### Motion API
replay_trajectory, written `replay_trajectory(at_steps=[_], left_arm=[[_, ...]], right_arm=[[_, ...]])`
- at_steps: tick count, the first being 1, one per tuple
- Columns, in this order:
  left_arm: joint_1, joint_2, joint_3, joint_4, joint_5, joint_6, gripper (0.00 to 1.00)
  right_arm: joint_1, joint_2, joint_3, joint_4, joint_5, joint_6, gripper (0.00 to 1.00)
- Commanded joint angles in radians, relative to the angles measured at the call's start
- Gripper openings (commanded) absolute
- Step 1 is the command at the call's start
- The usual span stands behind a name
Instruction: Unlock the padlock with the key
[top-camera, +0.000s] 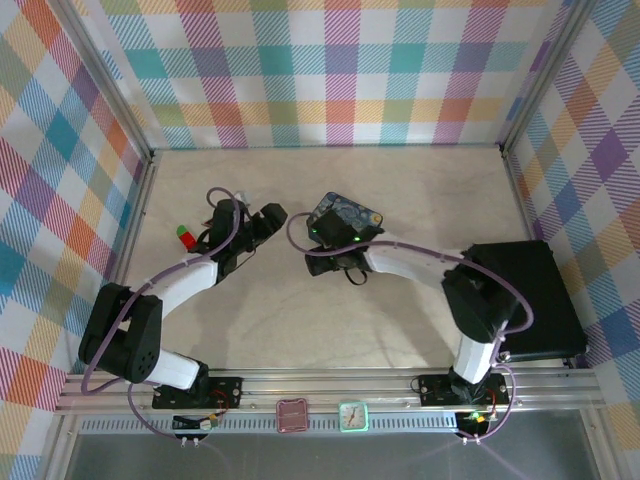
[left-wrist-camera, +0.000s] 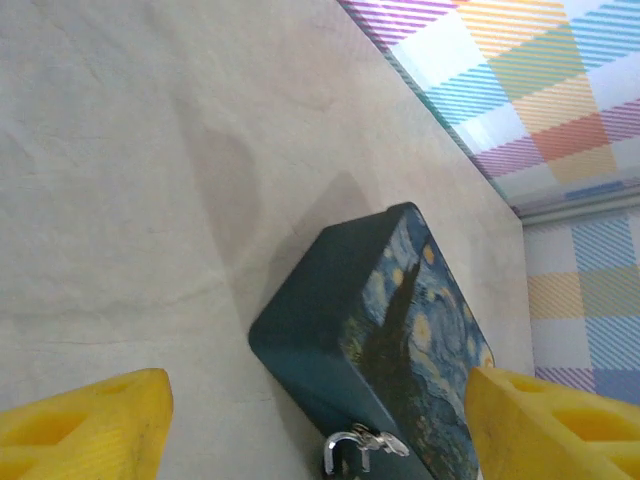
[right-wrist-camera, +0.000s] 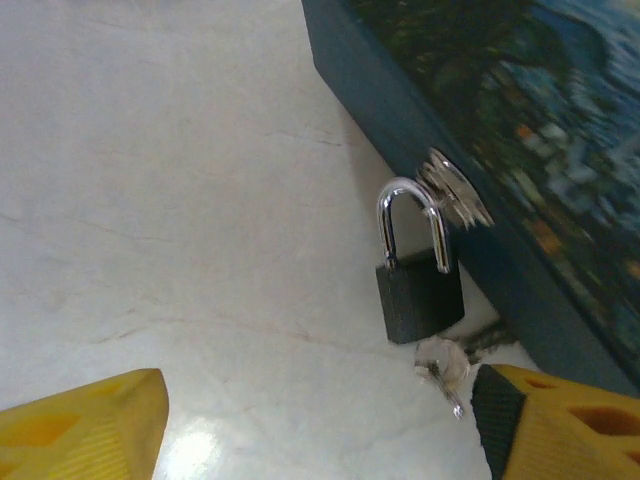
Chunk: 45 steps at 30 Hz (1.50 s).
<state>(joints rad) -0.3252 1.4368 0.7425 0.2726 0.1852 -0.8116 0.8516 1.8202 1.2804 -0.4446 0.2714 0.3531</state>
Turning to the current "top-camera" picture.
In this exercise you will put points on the blue starry night print box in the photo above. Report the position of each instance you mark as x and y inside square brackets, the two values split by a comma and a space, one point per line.
[350, 205]

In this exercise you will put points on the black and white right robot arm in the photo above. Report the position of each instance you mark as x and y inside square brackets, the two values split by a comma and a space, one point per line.
[410, 257]

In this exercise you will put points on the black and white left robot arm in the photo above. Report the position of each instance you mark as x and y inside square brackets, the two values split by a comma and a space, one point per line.
[190, 280]

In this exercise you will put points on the red and green block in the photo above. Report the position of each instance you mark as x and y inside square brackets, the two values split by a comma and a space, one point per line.
[186, 237]

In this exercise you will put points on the mint green square clock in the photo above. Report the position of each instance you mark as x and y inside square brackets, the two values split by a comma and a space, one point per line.
[353, 416]

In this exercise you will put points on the pink square timer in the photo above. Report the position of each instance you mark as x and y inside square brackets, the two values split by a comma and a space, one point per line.
[292, 415]

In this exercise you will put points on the perforated metal strip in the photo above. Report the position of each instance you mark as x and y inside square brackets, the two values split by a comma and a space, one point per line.
[250, 425]

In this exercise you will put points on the black hard case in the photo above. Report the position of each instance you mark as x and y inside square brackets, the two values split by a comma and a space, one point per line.
[540, 280]

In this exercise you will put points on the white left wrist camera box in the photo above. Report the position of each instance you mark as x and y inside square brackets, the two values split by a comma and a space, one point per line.
[243, 198]

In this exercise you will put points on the aluminium side rail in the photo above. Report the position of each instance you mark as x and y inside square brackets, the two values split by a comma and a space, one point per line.
[517, 200]
[137, 210]

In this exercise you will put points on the aluminium front rail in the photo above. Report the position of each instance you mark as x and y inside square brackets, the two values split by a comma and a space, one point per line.
[325, 385]

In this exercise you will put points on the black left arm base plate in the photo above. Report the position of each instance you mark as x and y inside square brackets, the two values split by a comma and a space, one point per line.
[225, 392]

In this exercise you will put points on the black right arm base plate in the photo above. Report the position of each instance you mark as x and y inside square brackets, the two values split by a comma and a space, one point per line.
[435, 390]

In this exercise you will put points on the aluminium frame post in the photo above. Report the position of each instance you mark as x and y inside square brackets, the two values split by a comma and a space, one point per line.
[100, 75]
[545, 75]

